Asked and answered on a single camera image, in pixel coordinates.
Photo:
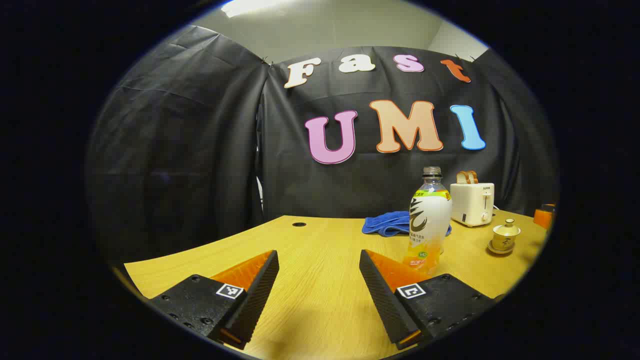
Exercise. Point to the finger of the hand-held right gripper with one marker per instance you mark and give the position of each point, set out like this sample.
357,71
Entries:
543,218

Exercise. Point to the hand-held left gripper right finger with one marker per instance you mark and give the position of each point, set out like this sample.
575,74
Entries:
382,295

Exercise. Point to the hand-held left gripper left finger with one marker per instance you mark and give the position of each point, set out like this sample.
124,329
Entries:
260,290

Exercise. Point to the cream teacup lid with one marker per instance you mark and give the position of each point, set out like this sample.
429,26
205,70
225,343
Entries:
507,229

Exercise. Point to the white teacup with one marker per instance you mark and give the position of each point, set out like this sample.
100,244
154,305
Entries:
505,242

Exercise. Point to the water bottle with white label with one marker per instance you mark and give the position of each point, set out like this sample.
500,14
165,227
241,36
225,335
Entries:
430,220

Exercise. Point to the white saucer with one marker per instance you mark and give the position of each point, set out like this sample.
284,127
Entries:
497,250

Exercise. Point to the blue towel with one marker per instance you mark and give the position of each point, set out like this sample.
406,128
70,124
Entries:
385,223

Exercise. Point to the white toaster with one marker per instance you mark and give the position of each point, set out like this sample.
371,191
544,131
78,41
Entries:
470,205

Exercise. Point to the toast bread slice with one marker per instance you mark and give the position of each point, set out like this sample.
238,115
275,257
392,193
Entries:
462,178
474,176

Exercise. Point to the black backdrop cloth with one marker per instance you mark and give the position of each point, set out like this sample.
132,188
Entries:
200,150

